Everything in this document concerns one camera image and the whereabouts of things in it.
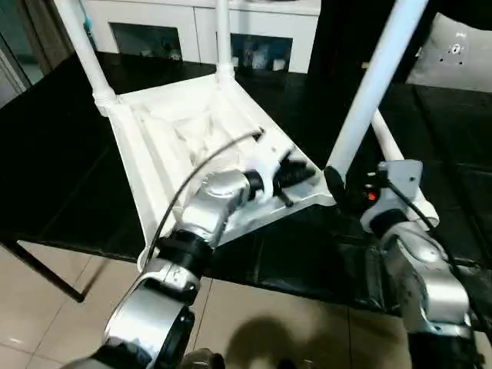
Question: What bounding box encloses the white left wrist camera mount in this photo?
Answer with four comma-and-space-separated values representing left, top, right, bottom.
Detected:
244, 131, 298, 208

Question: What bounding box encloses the white plastic table leg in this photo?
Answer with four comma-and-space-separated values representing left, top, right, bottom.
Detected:
370, 110, 440, 228
52, 0, 117, 117
325, 0, 431, 182
214, 0, 237, 85

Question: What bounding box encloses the grey cushion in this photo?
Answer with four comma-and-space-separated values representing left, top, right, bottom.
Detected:
404, 12, 492, 94

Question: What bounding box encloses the dark robot left foot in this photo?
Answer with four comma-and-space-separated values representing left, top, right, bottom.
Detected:
181, 347, 227, 369

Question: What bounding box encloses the white plastic table top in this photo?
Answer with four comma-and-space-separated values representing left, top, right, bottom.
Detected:
93, 71, 336, 271

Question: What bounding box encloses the dark robot right foot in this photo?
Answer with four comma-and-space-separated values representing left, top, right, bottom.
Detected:
278, 356, 317, 369

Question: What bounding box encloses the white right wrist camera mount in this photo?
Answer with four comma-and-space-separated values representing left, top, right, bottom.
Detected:
360, 158, 424, 232

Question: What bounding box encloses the white glass-door cabinet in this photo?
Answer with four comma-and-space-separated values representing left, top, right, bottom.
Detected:
81, 0, 323, 75

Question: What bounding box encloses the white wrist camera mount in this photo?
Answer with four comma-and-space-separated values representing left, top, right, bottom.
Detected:
244, 131, 298, 208
360, 158, 424, 232

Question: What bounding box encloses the black metal support bar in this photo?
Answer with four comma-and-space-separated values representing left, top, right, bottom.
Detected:
16, 239, 86, 304

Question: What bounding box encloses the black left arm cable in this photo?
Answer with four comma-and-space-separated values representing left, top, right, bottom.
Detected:
147, 128, 267, 263

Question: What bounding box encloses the white pipe with blue clip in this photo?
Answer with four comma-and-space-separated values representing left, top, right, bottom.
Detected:
81, 10, 96, 44

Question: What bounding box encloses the dark robot foot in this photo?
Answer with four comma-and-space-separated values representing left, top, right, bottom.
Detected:
278, 356, 317, 369
181, 347, 227, 369

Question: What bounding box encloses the black box with gold label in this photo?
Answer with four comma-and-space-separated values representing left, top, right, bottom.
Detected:
306, 0, 440, 85

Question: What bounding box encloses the grey framed glass door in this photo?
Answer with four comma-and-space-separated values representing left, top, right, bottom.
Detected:
0, 0, 40, 109

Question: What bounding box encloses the beige curtain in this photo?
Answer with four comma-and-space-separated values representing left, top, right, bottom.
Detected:
22, 0, 75, 71

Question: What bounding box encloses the black work mat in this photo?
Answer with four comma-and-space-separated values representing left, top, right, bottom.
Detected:
0, 49, 492, 331

